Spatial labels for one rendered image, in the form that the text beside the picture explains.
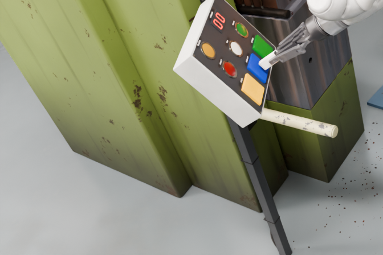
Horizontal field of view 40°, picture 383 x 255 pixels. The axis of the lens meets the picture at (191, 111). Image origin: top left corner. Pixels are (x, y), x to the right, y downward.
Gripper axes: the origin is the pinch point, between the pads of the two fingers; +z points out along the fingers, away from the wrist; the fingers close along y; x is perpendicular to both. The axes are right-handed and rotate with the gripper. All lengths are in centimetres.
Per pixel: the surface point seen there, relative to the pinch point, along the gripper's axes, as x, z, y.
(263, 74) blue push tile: -2.1, 4.5, -1.5
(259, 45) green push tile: 2.2, 4.5, 9.3
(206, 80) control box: 13.9, 8.3, -17.0
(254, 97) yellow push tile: -0.7, 4.5, -13.1
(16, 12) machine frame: 67, 106, 55
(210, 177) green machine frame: -49, 92, 33
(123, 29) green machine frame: 30, 60, 39
